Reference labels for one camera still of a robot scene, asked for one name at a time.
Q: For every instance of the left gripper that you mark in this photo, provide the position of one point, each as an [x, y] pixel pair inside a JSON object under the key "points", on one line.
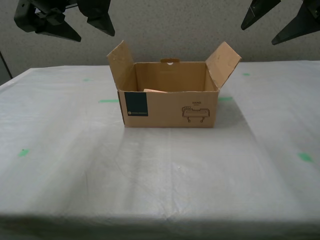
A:
{"points": [[52, 12]]}

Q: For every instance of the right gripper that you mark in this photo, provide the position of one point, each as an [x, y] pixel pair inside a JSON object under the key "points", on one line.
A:
{"points": [[313, 7]]}

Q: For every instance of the light wooden block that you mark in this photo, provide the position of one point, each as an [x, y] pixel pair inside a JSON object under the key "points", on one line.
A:
{"points": [[153, 90]]}

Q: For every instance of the brown cardboard box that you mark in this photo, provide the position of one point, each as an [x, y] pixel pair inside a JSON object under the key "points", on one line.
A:
{"points": [[170, 110]]}

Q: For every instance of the white plastic table cover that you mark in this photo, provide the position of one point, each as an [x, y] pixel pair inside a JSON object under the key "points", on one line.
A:
{"points": [[160, 175]]}

